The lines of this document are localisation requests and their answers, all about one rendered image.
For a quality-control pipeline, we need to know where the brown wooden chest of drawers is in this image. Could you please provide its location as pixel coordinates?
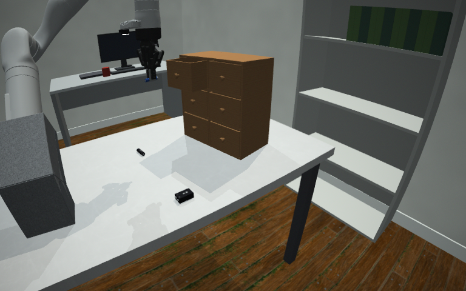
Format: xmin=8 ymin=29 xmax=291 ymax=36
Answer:
xmin=179 ymin=51 xmax=274 ymax=160

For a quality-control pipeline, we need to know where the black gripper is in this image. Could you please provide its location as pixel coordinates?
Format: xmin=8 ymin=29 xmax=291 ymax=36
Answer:
xmin=135 ymin=28 xmax=164 ymax=82

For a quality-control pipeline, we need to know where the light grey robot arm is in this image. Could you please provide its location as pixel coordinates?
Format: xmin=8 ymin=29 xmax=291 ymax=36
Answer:
xmin=1 ymin=0 xmax=161 ymax=120

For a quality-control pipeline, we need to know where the brown wooden drawer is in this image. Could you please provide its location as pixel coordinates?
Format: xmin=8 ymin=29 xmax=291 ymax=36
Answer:
xmin=183 ymin=90 xmax=208 ymax=118
xmin=209 ymin=92 xmax=241 ymax=129
xmin=210 ymin=121 xmax=240 ymax=158
xmin=166 ymin=57 xmax=207 ymax=92
xmin=208 ymin=60 xmax=241 ymax=97
xmin=184 ymin=112 xmax=209 ymax=144

